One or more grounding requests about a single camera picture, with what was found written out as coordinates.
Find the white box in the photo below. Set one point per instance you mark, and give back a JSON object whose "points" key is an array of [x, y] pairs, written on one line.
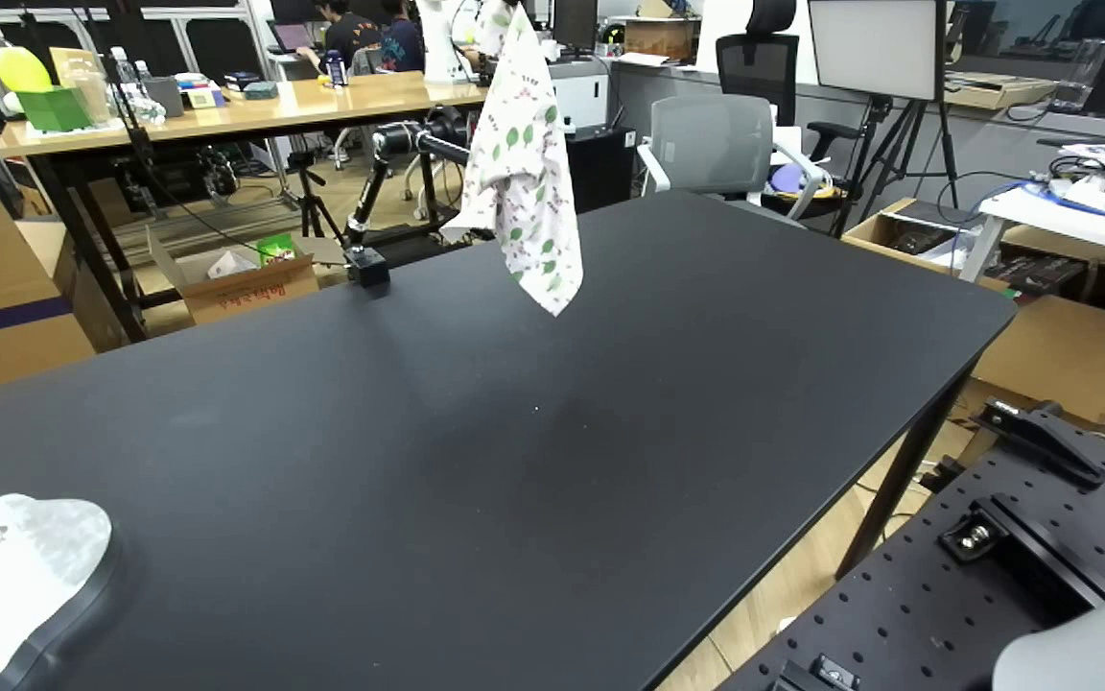
{"points": [[577, 95]]}

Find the grey office chair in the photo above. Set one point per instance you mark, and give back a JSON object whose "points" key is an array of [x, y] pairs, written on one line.
{"points": [[710, 141]]}

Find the plain cardboard box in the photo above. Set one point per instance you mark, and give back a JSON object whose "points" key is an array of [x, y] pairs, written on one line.
{"points": [[1072, 359]]}

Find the black bracket with silver screws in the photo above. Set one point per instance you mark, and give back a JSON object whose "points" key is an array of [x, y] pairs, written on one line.
{"points": [[980, 536]]}

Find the small wooden desk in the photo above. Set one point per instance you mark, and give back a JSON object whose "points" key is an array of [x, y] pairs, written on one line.
{"points": [[1001, 95]]}

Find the white leaf print cloth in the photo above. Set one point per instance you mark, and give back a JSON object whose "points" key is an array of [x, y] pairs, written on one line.
{"points": [[527, 193]]}

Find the low cardboard box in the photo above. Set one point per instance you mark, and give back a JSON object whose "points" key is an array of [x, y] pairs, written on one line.
{"points": [[247, 289]]}

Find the purple item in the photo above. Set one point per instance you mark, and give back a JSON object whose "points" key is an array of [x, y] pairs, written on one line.
{"points": [[791, 176]]}

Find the long wooden table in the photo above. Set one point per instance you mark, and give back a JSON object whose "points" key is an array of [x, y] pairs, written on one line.
{"points": [[232, 118]]}

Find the black mounted camera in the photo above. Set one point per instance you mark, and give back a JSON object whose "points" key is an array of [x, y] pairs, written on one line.
{"points": [[391, 141]]}

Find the black perforated breadboard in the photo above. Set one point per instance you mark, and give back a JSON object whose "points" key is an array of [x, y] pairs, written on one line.
{"points": [[949, 601]]}

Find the yellow round object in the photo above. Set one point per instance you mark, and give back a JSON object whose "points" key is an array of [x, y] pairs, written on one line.
{"points": [[22, 68]]}

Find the seated person dark shirt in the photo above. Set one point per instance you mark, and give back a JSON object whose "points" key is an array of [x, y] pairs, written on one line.
{"points": [[402, 41]]}

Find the white upright object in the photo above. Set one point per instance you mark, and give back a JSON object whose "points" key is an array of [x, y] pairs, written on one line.
{"points": [[440, 41]]}

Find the black screen tripod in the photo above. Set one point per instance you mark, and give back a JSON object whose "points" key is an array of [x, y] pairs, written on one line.
{"points": [[901, 153]]}

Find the black clamp bracket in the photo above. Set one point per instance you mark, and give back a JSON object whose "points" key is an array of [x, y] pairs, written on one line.
{"points": [[1047, 441]]}

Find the open cardboard box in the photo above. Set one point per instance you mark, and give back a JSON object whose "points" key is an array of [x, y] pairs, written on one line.
{"points": [[917, 235]]}

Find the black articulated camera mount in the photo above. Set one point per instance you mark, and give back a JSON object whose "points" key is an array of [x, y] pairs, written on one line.
{"points": [[366, 262]]}

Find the grey rounded object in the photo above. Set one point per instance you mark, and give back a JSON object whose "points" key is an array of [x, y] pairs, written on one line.
{"points": [[1084, 655]]}

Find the black office chair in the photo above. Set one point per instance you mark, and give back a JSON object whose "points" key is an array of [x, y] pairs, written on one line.
{"points": [[756, 64]]}

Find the small black tripod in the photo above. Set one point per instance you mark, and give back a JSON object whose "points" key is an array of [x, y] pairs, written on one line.
{"points": [[310, 196]]}

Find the green packet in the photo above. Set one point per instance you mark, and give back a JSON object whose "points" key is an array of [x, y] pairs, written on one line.
{"points": [[279, 248]]}

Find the white side table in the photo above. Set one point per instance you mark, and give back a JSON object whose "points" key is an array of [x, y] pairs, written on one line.
{"points": [[1063, 225]]}

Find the small black bracket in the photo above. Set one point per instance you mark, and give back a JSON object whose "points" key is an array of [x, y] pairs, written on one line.
{"points": [[836, 673]]}

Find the white projection screen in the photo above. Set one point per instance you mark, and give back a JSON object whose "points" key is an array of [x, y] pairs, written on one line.
{"points": [[880, 43]]}

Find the green box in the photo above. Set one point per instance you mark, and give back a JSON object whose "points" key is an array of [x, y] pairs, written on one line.
{"points": [[54, 110]]}

